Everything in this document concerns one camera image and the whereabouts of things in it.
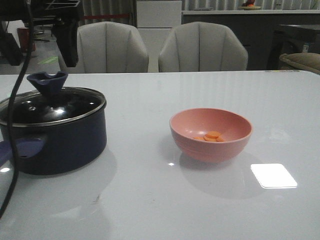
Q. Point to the white cabinet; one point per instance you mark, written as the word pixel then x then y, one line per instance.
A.
pixel 155 18

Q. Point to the right grey chair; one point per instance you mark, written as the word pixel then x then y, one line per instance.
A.
pixel 202 47

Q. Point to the grey chair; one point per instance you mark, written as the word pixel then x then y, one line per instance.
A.
pixel 108 47
pixel 202 47

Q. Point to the left grey chair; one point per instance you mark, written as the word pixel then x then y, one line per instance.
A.
pixel 108 47

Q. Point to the red barrier belt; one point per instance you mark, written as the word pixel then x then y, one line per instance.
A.
pixel 108 16

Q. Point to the dark kitchen counter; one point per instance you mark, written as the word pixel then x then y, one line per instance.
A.
pixel 254 28

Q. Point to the pink bowl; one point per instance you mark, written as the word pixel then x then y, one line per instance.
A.
pixel 235 130

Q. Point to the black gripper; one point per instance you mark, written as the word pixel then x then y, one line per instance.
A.
pixel 65 32

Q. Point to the red bin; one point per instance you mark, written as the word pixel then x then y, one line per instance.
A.
pixel 24 35

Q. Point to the fruit plate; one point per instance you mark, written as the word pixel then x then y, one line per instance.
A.
pixel 249 5

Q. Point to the dark side table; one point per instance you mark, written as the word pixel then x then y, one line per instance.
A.
pixel 291 39

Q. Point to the glass lid blue knob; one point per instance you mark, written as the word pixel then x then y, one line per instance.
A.
pixel 52 103

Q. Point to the dark blue pot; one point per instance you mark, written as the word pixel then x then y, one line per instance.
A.
pixel 57 149

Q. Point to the tan cushion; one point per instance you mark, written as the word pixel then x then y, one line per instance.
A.
pixel 304 61

